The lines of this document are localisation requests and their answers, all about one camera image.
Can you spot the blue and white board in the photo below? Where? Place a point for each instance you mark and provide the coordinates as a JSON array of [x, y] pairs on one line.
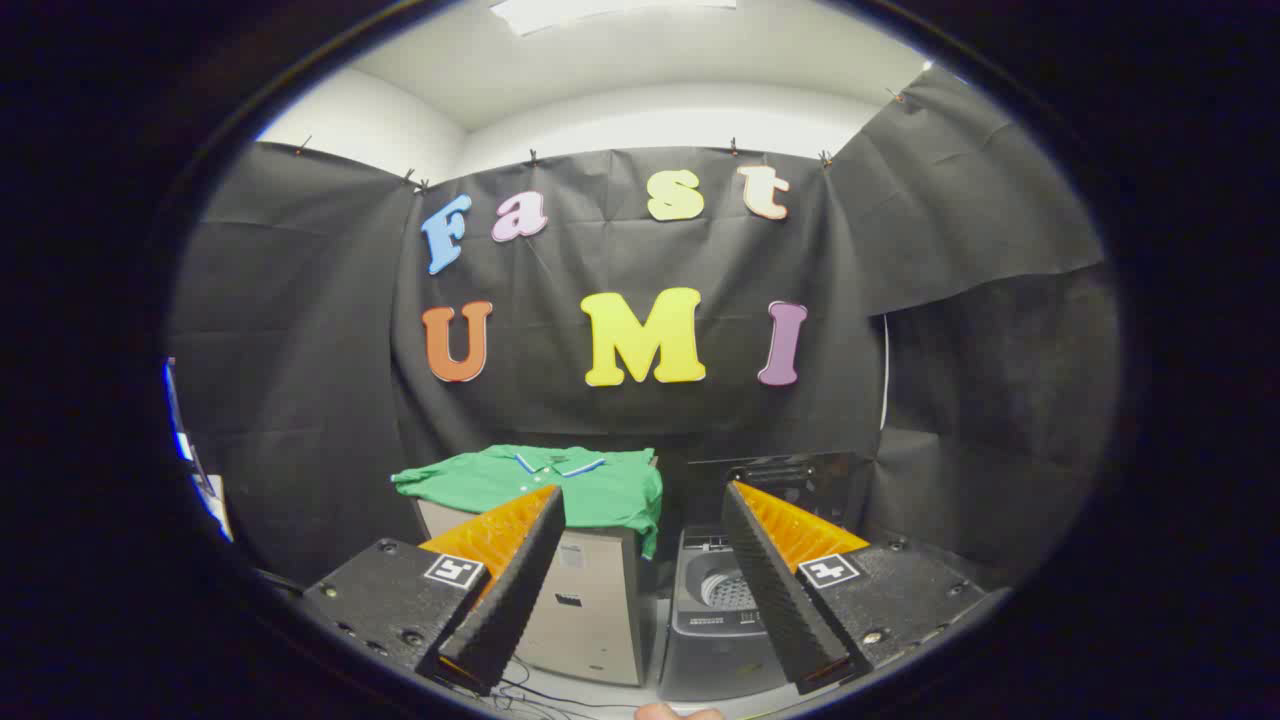
[[195, 460]]

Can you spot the ceiling light panel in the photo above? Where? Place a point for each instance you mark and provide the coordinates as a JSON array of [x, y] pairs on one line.
[[600, 12]]

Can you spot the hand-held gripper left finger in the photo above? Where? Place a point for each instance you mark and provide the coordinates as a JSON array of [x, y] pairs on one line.
[[520, 590]]

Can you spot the black backdrop cloth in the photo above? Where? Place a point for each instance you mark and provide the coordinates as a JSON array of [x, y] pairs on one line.
[[300, 400]]

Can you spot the grey washing machine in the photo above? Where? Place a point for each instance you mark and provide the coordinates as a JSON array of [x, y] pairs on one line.
[[715, 650]]

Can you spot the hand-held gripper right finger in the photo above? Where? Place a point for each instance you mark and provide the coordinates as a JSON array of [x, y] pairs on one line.
[[770, 590]]

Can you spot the grey cabinet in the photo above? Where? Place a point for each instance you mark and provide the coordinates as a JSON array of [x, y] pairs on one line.
[[590, 620]]

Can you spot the green polo shirt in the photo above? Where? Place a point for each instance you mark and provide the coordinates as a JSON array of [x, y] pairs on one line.
[[610, 495]]

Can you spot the dark washing machine lid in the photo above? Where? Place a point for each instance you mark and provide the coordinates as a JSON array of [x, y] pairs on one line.
[[800, 480]]

